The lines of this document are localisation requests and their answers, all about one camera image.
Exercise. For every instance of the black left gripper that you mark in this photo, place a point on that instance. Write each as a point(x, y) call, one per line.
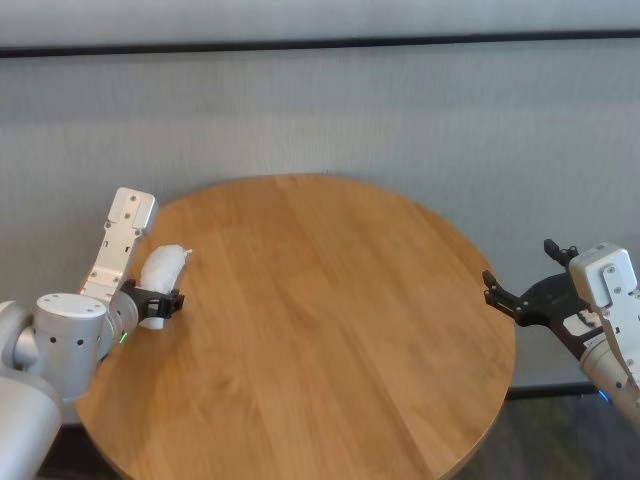
point(135, 295)

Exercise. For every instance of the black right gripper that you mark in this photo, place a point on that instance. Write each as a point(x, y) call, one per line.
point(550, 300)

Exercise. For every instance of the white plastic-wrapped sandbag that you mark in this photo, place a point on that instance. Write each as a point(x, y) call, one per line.
point(162, 270)

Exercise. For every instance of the black wall trim strip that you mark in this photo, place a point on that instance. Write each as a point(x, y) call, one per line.
point(320, 42)

